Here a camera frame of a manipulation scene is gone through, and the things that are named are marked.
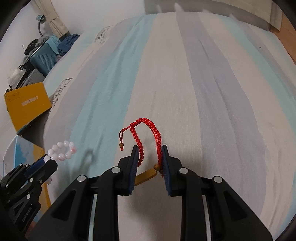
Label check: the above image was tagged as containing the white pink bead bracelet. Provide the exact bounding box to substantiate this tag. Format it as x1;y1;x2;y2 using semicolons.
47;140;77;163

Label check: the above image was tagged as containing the red cord bracelet gold charm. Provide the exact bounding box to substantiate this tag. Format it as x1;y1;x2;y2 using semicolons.
118;118;164;186

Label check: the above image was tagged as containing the grey suitcase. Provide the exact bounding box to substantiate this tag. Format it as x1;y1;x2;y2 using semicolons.
15;68;45;89

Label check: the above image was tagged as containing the teal suitcase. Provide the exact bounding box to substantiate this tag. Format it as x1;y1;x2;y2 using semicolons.
29;43;57;77

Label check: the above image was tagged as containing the striped bed sheet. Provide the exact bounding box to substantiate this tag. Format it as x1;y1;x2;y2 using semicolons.
43;12;295;238

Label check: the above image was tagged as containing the black bag on suitcase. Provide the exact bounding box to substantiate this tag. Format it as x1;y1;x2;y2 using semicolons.
24;39;39;56

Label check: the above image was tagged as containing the dark blue clothes pile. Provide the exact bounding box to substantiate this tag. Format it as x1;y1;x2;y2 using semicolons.
57;34;80;56

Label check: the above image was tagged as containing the blue desk lamp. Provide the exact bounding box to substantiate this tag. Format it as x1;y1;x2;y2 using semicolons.
36;15;52;37

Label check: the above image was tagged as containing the beige curtain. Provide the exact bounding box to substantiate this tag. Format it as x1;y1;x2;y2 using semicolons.
144;1;283;31

